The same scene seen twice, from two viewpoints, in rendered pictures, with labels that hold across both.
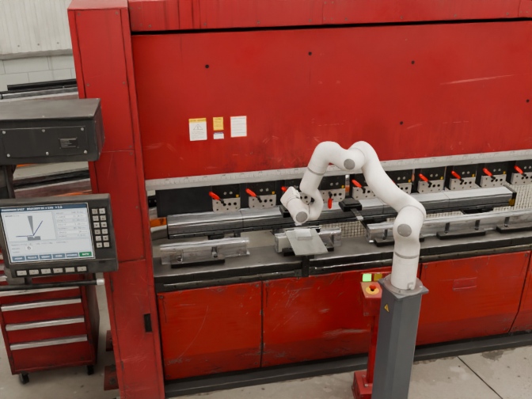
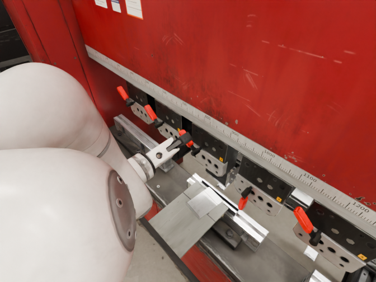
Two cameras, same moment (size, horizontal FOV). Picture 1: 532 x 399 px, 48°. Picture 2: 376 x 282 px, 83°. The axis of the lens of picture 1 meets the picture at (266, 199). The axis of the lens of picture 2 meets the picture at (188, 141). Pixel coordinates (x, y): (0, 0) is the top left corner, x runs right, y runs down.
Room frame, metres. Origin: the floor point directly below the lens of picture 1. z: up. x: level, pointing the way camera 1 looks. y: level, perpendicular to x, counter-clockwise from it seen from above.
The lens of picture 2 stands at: (2.72, -0.56, 1.78)
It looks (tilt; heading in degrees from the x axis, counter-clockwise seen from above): 44 degrees down; 57
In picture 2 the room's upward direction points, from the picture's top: straight up
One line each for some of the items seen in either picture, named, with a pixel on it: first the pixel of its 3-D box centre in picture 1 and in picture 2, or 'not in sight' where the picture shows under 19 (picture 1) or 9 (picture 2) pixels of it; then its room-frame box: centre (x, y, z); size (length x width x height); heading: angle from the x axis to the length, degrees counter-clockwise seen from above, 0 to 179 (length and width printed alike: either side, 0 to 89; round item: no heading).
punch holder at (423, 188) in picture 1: (428, 177); not in sight; (3.24, -0.95, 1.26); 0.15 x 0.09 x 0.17; 102
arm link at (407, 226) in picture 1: (407, 233); not in sight; (2.48, -0.66, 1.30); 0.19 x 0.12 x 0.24; 155
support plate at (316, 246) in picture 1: (305, 241); (189, 215); (2.94, -0.22, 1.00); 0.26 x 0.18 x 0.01; 12
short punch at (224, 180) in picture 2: not in sight; (217, 172); (3.09, -0.19, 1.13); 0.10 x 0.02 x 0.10; 102
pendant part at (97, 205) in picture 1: (61, 233); not in sight; (2.28, 0.88, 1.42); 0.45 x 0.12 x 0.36; 98
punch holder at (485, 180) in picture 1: (491, 172); not in sight; (3.32, -1.34, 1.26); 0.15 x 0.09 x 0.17; 102
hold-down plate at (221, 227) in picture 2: (308, 249); (210, 219); (3.04, -0.24, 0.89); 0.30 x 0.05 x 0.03; 102
